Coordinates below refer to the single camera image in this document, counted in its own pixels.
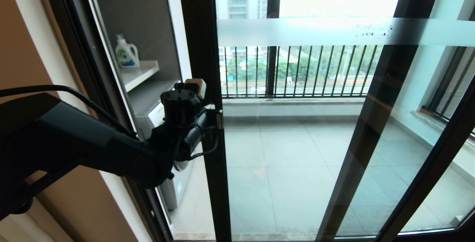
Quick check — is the dark-framed sliding glass door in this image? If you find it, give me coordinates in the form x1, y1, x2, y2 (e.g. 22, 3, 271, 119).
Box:
177, 0, 475, 242

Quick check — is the white front-load washing machine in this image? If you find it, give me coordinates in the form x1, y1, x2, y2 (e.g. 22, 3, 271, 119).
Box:
129, 80, 194, 211

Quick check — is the long grey stone sill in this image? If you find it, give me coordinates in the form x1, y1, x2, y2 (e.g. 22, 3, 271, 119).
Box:
222, 98, 366, 107

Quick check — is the long black balcony railing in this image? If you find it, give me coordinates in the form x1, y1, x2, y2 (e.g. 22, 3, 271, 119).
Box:
219, 45, 383, 98

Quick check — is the white laundry detergent bottle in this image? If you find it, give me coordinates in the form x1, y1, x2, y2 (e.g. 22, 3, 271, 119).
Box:
115, 33, 141, 68

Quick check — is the dark-framed fixed glass door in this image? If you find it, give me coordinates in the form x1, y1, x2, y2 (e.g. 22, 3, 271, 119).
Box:
315, 0, 475, 242

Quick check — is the short grey stone sill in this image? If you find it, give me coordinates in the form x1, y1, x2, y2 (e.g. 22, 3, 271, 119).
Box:
409, 109, 475, 150

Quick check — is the short black balcony railing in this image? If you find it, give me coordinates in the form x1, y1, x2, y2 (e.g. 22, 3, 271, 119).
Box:
422, 45, 475, 138

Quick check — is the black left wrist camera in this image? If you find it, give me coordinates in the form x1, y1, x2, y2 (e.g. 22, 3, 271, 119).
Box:
160, 78, 207, 127

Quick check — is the white wall shelf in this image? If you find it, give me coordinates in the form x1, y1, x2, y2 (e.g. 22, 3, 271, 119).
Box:
122, 60, 160, 92

